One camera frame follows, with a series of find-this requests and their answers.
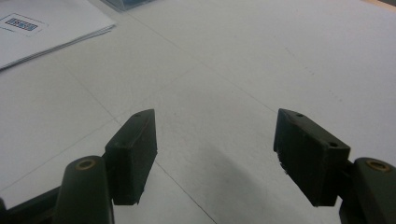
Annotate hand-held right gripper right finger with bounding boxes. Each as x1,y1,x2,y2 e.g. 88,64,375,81
273,107,352,208

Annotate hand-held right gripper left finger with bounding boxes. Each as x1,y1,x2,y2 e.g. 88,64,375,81
104,108,159,206

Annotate blue ink pad box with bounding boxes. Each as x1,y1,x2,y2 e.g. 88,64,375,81
101,0,155,13

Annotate white paper stack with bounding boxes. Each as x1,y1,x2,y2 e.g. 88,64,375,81
0,0,117,72

